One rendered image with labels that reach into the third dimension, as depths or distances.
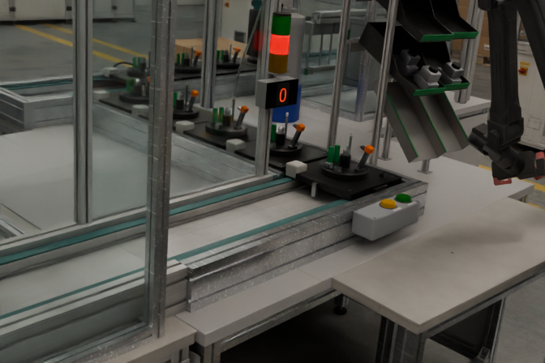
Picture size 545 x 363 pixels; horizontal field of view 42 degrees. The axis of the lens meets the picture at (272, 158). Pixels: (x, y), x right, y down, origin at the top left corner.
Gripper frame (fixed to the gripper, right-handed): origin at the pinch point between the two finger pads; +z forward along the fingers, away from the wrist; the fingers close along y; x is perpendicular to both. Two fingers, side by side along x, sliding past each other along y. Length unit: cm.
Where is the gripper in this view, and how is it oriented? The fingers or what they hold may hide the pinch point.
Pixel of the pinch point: (527, 176)
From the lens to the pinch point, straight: 208.6
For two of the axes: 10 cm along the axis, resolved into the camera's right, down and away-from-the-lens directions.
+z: 6.2, 3.5, 7.0
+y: -7.8, 2.1, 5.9
